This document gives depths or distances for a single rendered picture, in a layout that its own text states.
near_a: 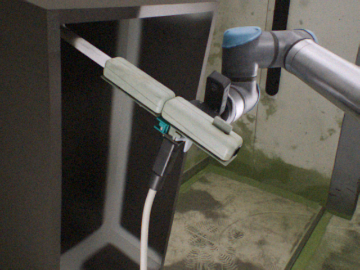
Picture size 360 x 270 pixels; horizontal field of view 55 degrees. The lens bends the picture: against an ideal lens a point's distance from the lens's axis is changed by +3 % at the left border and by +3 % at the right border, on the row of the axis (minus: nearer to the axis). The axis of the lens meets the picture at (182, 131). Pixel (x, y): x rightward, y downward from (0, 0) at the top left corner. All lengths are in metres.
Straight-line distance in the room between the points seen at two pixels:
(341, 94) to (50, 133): 0.58
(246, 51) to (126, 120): 0.75
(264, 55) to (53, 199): 0.60
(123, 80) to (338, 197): 2.48
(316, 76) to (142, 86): 0.38
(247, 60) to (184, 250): 1.77
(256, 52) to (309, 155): 2.09
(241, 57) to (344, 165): 2.09
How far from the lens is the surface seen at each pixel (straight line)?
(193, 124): 0.58
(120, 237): 1.82
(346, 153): 2.79
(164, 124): 0.62
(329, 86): 0.76
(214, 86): 0.68
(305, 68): 0.82
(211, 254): 2.40
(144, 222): 0.79
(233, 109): 0.79
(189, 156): 3.13
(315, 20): 2.64
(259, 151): 3.03
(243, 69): 0.84
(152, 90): 0.62
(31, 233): 0.99
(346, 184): 2.90
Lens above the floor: 1.67
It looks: 23 degrees down
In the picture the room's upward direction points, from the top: straight up
